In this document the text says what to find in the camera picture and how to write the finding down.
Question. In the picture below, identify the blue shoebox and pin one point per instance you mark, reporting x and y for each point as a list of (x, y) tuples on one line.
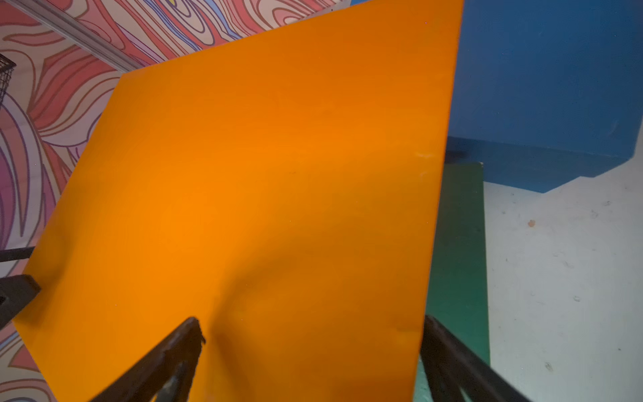
[(547, 91)]

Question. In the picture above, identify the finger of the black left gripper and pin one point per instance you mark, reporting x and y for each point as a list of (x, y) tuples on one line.
[(16, 291)]

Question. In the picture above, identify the orange shoebox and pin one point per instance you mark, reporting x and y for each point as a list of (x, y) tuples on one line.
[(282, 189)]

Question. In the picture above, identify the black wire basket left wall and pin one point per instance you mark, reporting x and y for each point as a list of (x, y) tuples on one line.
[(7, 67)]

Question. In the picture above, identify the green shoebox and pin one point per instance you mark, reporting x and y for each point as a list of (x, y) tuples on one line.
[(457, 292)]

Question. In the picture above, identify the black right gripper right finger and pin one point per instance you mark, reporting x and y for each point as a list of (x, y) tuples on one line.
[(455, 373)]

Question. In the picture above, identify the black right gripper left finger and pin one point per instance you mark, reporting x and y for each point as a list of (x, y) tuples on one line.
[(166, 373)]

